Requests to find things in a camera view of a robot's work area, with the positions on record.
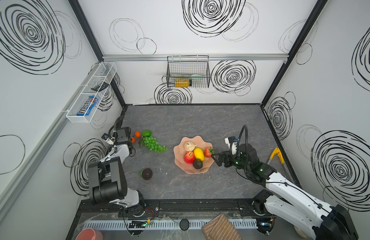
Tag yellow sponge in basket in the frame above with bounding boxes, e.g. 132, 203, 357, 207
174, 78, 192, 88

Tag blue candy packet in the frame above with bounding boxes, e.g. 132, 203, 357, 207
76, 96, 98, 116

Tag black round knob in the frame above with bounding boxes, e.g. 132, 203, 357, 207
179, 219, 190, 231

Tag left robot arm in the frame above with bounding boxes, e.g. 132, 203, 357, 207
88, 127, 145, 211

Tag black remote control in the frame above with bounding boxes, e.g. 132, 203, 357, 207
91, 83, 109, 93

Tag striped brown cloth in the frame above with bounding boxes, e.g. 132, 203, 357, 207
202, 213, 243, 240

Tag green fake grapes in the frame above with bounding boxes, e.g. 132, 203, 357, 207
139, 136, 168, 153

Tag white wire wall shelf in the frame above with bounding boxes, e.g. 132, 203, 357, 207
66, 62, 117, 124

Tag yellow handled tongs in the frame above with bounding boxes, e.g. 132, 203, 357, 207
267, 148, 293, 181

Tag dark fake avocado half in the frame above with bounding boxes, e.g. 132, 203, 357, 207
140, 168, 153, 181

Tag red fake strawberry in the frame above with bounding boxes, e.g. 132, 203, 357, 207
204, 147, 214, 158

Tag white slotted cable duct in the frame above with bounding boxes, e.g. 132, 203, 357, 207
82, 219, 258, 231

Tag green fake lime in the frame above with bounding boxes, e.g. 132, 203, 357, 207
141, 130, 152, 138

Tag yellow fake lemon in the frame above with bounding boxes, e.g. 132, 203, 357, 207
194, 148, 205, 162

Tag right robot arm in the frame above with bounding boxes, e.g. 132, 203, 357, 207
212, 137, 359, 240

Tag pink wavy fruit bowl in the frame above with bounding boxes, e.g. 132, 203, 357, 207
173, 136, 214, 174

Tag pink cup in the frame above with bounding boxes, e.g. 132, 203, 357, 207
76, 228, 103, 240

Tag black wire wall basket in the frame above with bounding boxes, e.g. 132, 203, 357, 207
164, 55, 211, 89

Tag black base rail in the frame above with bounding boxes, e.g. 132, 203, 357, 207
77, 199, 260, 218

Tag red fake apple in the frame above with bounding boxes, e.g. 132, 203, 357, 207
183, 152, 196, 164

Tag green item in basket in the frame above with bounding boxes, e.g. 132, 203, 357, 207
171, 74, 205, 81

